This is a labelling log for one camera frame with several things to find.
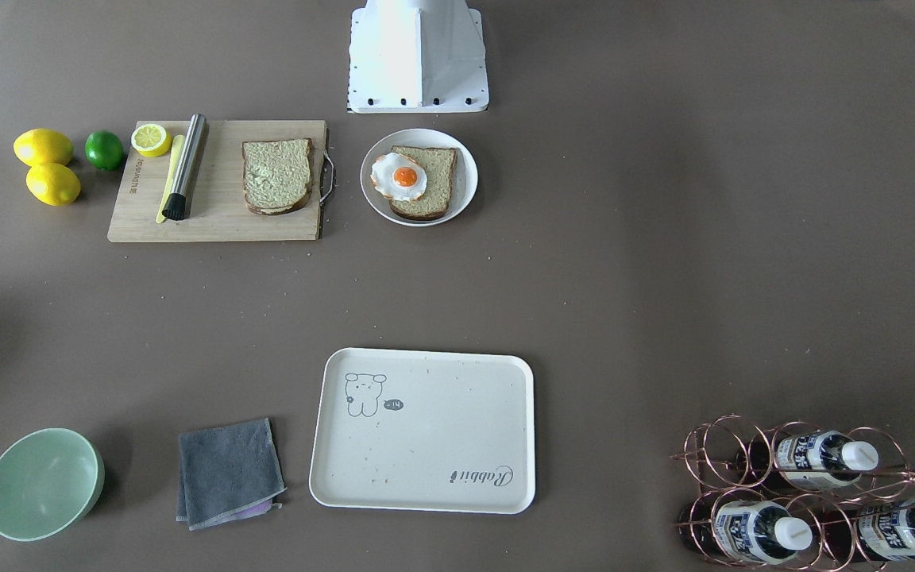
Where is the bread slice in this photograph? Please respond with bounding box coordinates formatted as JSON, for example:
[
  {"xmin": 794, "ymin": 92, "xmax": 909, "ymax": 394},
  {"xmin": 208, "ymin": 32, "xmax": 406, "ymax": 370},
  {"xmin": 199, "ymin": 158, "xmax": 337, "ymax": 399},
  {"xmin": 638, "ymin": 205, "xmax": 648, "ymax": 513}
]
[
  {"xmin": 388, "ymin": 145, "xmax": 458, "ymax": 221},
  {"xmin": 241, "ymin": 138, "xmax": 313, "ymax": 216}
]

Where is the cream rabbit tray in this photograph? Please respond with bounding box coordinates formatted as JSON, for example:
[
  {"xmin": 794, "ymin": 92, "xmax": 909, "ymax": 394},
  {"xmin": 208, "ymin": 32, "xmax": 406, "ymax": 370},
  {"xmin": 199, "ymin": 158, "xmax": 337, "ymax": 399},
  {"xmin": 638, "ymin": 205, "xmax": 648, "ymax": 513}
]
[{"xmin": 309, "ymin": 347, "xmax": 536, "ymax": 515}]

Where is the white round plate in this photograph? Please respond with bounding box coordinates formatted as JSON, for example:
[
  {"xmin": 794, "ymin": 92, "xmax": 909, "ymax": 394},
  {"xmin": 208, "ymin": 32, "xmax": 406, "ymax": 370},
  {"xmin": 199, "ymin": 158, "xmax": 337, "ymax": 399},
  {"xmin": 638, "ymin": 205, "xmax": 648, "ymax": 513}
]
[{"xmin": 360, "ymin": 128, "xmax": 479, "ymax": 227}]

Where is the bread slice on plate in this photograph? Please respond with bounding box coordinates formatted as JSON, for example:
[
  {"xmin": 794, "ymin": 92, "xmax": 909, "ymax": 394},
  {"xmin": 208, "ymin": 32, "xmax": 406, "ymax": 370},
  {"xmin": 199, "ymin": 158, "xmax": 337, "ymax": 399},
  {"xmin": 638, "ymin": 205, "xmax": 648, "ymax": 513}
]
[{"xmin": 388, "ymin": 145, "xmax": 458, "ymax": 221}]

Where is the fried egg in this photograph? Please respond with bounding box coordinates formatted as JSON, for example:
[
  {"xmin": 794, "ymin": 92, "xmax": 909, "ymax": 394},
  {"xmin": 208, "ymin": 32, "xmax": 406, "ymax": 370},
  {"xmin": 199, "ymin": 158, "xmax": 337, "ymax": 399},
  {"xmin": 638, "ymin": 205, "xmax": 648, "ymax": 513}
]
[{"xmin": 370, "ymin": 152, "xmax": 428, "ymax": 202}]

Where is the wooden cutting board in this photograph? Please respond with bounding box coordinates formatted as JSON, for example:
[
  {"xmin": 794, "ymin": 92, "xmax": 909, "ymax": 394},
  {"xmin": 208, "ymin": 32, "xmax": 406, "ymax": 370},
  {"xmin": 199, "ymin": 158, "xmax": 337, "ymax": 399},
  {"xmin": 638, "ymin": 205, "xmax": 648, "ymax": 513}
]
[{"xmin": 106, "ymin": 118, "xmax": 330, "ymax": 243}]

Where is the steel muddler black tip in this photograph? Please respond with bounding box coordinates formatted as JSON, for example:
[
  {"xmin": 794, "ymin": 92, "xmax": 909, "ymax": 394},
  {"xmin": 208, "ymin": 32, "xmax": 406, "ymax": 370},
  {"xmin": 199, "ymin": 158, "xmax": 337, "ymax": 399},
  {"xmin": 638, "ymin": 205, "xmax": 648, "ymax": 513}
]
[{"xmin": 160, "ymin": 114, "xmax": 207, "ymax": 221}]

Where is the grey folded cloth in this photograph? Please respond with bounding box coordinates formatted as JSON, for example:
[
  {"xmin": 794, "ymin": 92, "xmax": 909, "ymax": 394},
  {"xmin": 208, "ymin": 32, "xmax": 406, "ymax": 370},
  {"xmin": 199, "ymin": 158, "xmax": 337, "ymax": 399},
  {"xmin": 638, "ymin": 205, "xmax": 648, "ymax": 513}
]
[{"xmin": 176, "ymin": 417, "xmax": 287, "ymax": 530}]

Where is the yellow plastic knife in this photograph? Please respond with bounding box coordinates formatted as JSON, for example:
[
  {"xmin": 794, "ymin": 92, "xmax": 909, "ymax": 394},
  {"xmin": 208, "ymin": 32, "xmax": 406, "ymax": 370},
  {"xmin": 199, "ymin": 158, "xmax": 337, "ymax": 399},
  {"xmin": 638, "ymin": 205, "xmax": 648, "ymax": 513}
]
[{"xmin": 155, "ymin": 134, "xmax": 185, "ymax": 224}]

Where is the half cut lemon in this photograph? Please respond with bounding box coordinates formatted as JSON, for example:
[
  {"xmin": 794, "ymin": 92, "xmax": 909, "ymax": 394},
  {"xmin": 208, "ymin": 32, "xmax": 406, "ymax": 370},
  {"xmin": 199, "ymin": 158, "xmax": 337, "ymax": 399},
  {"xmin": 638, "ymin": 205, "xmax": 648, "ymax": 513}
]
[{"xmin": 130, "ymin": 123, "xmax": 173, "ymax": 158}]

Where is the green lime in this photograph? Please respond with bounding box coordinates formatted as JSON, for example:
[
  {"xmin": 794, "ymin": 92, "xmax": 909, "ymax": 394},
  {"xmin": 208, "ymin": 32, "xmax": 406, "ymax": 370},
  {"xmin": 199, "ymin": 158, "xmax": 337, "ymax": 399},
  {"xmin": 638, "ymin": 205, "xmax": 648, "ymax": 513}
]
[{"xmin": 84, "ymin": 130, "xmax": 125, "ymax": 171}]

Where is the tea bottle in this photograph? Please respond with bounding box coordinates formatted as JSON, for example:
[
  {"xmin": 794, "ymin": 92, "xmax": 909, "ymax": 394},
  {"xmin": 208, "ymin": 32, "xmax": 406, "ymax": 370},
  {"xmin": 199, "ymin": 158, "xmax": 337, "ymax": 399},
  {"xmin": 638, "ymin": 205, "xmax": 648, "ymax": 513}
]
[
  {"xmin": 820, "ymin": 497, "xmax": 915, "ymax": 562},
  {"xmin": 677, "ymin": 500, "xmax": 814, "ymax": 565},
  {"xmin": 733, "ymin": 430, "xmax": 880, "ymax": 495}
]

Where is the tea bottle upper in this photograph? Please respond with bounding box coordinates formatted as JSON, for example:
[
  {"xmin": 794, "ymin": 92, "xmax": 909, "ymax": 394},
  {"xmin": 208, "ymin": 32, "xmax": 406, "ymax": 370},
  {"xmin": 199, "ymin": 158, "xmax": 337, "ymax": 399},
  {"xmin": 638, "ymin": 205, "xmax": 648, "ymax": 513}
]
[{"xmin": 733, "ymin": 430, "xmax": 880, "ymax": 495}]

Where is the yellow lemon lower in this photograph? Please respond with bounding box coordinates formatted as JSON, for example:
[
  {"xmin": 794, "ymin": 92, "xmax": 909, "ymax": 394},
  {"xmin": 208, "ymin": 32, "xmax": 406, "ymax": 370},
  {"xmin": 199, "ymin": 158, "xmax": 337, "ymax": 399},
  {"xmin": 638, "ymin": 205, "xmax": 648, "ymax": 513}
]
[{"xmin": 25, "ymin": 163, "xmax": 81, "ymax": 206}]

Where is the yellow lemon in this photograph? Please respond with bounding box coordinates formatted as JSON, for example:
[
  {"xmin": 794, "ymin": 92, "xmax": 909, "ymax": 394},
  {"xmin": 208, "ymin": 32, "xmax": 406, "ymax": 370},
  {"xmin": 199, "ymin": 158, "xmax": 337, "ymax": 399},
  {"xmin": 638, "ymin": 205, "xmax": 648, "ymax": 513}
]
[
  {"xmin": 25, "ymin": 163, "xmax": 81, "ymax": 206},
  {"xmin": 12, "ymin": 128, "xmax": 74, "ymax": 167}
]

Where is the yellow lemon upper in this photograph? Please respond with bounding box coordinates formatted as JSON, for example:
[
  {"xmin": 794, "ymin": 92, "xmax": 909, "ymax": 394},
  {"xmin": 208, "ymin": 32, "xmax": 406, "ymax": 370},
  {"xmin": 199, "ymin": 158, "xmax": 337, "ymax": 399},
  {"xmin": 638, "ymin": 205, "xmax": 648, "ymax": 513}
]
[{"xmin": 12, "ymin": 128, "xmax": 74, "ymax": 167}]

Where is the green ceramic bowl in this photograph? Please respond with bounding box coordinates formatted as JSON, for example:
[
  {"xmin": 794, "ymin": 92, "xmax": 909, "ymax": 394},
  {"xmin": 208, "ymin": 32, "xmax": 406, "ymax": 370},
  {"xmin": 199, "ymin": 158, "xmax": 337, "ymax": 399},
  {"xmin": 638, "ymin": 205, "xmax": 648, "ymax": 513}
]
[{"xmin": 0, "ymin": 427, "xmax": 105, "ymax": 542}]

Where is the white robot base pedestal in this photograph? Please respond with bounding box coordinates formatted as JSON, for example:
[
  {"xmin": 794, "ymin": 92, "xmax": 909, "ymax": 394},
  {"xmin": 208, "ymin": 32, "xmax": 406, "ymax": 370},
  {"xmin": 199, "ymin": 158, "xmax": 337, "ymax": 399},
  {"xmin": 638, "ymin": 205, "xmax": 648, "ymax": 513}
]
[{"xmin": 346, "ymin": 1, "xmax": 490, "ymax": 114}]

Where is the copper wire bottle rack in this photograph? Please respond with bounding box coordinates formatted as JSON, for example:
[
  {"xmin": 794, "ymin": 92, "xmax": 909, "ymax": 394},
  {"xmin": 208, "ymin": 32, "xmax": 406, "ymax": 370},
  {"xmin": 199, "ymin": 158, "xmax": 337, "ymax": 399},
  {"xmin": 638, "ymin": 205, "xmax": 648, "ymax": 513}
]
[{"xmin": 675, "ymin": 414, "xmax": 915, "ymax": 571}]

